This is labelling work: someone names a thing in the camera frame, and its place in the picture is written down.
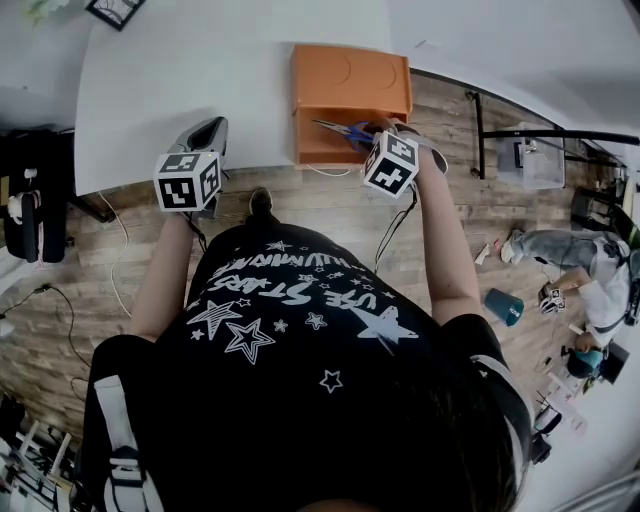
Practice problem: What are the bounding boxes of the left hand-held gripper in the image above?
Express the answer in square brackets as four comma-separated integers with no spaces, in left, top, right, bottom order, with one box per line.
[152,115,231,221]

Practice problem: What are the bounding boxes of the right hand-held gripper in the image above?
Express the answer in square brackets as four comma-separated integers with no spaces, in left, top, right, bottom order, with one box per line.
[362,124,450,200]

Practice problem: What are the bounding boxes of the blue-handled scissors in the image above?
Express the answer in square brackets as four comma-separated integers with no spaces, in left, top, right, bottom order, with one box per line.
[312,118,382,151]

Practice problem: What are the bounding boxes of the orange plastic drawer box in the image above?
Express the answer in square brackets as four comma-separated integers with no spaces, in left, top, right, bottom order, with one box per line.
[290,43,415,172]

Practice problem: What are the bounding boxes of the person's right forearm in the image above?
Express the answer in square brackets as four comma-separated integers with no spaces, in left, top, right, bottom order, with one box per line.
[413,148,485,329]

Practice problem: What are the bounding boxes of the person's left forearm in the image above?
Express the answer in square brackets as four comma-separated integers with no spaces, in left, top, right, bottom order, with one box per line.
[129,212,204,344]

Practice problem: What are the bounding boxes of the person's black shoe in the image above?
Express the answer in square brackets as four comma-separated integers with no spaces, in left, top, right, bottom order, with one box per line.
[248,186,275,224]

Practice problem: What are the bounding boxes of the white table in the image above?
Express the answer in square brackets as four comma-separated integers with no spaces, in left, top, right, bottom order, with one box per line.
[73,0,414,197]

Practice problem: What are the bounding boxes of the white paper scrap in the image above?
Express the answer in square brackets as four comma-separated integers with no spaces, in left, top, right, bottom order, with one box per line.
[472,239,504,265]

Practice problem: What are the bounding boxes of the clear plastic bin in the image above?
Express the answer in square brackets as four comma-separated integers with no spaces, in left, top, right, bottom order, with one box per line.
[495,122,567,192]

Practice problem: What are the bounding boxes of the whiteboard on black stand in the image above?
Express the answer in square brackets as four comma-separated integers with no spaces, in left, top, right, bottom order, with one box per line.
[464,91,640,181]

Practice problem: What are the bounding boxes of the teal cup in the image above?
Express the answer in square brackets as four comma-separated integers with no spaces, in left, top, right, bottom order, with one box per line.
[483,287,526,328]

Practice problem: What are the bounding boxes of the flowers in white vase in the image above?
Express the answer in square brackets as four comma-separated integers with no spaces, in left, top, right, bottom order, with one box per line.
[19,0,71,21]

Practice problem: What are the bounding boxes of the person's black star-print shirt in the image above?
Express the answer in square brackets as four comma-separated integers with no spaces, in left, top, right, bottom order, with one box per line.
[82,219,534,512]

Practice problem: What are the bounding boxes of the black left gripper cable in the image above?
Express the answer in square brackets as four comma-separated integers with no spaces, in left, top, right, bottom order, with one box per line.
[187,212,209,251]

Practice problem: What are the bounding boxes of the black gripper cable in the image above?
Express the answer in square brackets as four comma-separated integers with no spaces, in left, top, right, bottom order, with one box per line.
[373,182,420,274]
[187,212,209,251]

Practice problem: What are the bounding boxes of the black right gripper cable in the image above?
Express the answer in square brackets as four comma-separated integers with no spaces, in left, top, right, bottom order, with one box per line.
[373,182,420,274]

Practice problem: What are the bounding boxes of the white floor cable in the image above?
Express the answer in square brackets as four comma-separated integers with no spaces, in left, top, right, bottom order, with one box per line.
[97,189,132,317]

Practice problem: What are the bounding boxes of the black floor cable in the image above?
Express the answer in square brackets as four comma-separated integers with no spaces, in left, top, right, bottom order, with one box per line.
[0,283,94,396]

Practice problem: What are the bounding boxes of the black picture frame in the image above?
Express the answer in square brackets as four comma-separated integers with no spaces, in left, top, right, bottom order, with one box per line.
[84,0,147,33]

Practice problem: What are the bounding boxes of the white harness strap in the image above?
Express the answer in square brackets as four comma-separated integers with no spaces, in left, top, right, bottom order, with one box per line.
[92,372,166,512]

